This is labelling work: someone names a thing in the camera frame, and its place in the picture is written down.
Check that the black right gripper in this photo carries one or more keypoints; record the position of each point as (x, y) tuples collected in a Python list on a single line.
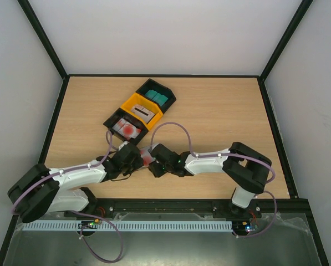
[(155, 159)]

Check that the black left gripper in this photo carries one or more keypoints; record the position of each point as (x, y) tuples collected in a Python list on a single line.
[(138, 165)]

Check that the brown leather card holder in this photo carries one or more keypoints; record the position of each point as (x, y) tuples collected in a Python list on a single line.
[(147, 158)]

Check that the black bin with red cards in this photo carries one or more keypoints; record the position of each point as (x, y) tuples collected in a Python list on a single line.
[(121, 114)]

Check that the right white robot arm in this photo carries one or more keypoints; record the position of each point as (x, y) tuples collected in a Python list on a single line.
[(247, 167)]

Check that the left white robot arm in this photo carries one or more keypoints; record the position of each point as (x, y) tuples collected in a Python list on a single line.
[(44, 190)]

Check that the stack of red-white cards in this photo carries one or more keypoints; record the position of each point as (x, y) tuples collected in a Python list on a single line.
[(126, 129)]

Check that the stack of white cards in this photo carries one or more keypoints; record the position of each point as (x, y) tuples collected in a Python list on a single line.
[(142, 113)]

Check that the stack of teal cards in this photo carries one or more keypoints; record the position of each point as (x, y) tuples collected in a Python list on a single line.
[(156, 97)]

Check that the black bin with teal cards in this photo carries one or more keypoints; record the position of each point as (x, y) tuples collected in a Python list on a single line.
[(150, 84)]

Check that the yellow plastic bin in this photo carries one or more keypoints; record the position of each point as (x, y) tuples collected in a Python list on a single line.
[(138, 99)]

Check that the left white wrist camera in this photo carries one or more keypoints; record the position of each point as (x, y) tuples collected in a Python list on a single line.
[(122, 145)]

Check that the light blue slotted cable duct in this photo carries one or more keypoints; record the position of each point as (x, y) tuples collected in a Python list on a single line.
[(131, 226)]

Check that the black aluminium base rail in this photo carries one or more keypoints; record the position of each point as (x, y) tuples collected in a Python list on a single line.
[(165, 206)]

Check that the black cage frame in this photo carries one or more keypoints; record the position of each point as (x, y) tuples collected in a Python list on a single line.
[(291, 28)]

